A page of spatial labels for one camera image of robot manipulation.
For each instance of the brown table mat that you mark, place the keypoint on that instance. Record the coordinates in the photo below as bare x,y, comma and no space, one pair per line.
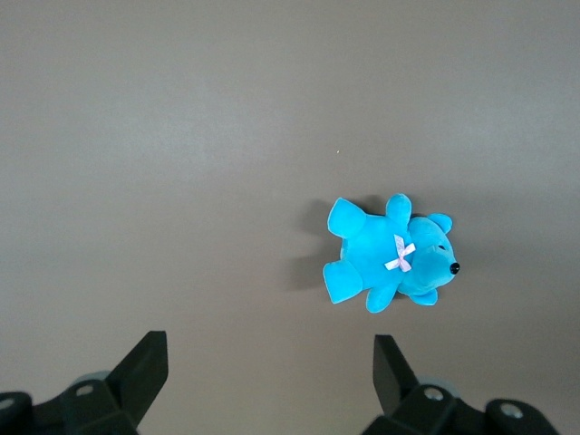
181,136

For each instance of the blue teddy bear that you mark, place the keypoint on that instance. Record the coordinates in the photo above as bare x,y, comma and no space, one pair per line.
376,249

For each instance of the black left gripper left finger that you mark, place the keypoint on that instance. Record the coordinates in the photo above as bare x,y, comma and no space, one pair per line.
118,403

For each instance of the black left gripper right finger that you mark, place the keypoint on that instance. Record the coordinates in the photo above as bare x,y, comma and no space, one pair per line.
421,412

